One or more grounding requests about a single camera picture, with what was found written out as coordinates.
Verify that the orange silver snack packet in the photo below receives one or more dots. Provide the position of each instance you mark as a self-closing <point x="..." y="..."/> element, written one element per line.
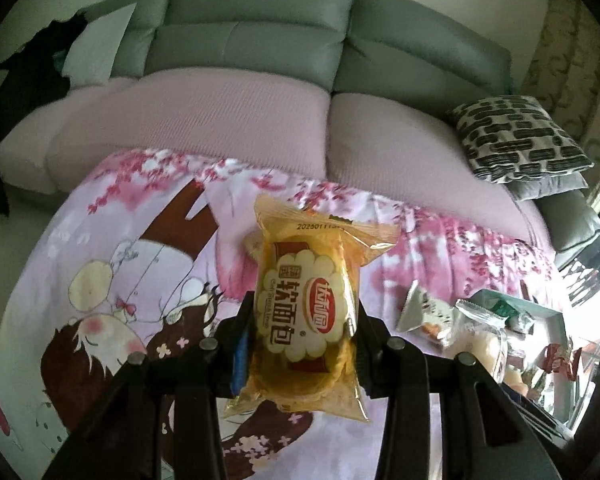
<point x="422" y="315"/>

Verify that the yellow bread packet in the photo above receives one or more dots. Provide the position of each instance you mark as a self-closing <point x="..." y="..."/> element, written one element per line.
<point x="305" y="310"/>

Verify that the red snack packet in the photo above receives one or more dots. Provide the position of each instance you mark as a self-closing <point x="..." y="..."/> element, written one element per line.
<point x="560" y="360"/>

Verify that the printed cartoon blanket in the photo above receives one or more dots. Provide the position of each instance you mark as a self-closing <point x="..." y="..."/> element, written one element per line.
<point x="80" y="260"/>

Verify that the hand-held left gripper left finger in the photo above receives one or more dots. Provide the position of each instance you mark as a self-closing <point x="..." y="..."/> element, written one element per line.
<point x="240" y="365"/>

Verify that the black furniture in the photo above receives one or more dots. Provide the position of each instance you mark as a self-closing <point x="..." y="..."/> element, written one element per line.
<point x="595" y="265"/>

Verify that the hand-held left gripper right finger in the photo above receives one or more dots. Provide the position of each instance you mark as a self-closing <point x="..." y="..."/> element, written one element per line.
<point x="375" y="360"/>

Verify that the clear bun packet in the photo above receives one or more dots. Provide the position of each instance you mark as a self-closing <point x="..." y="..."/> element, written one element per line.
<point x="482" y="350"/>

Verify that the dark green snack packet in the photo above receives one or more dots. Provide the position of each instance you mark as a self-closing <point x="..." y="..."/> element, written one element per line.
<point x="510" y="312"/>

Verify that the light grey pillow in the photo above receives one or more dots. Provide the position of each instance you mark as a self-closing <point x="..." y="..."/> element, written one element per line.
<point x="100" y="45"/>

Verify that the dark cloth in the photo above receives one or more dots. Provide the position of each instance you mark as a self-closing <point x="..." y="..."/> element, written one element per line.
<point x="30" y="70"/>

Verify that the grey sofa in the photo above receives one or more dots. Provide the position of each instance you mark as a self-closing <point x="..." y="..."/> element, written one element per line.
<point x="250" y="40"/>

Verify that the black white patterned pillow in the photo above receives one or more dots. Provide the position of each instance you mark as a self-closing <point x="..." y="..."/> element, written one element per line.
<point x="515" y="135"/>

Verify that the pink sofa seat cover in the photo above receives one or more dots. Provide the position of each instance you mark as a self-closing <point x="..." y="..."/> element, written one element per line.
<point x="205" y="120"/>

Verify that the teal edged white box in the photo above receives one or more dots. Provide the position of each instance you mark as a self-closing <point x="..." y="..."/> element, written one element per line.
<point x="575" y="330"/>

